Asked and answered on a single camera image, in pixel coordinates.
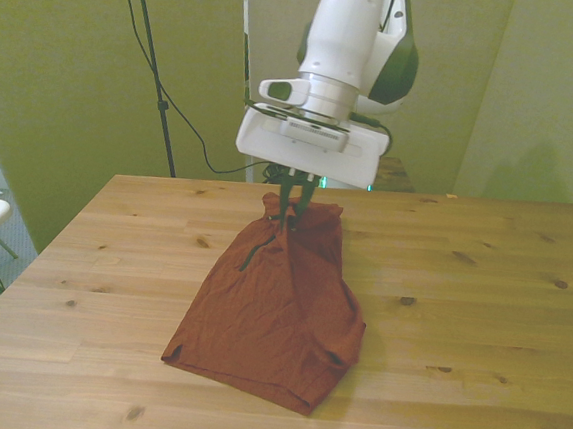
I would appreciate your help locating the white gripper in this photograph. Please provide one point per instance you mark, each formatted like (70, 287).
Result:
(311, 164)

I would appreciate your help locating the rust orange shorts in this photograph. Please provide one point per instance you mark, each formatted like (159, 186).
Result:
(277, 324)

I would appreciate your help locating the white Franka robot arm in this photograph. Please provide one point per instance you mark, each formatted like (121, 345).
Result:
(343, 29)

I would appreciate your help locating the white panel edge strip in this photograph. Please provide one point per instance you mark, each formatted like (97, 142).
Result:
(245, 10)

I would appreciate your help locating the black tripod pole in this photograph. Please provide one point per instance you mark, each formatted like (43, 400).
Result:
(152, 42)

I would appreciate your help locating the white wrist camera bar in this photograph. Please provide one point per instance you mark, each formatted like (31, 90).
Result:
(313, 134)

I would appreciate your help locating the wooden robot pedestal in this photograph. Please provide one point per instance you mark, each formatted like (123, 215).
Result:
(395, 176)

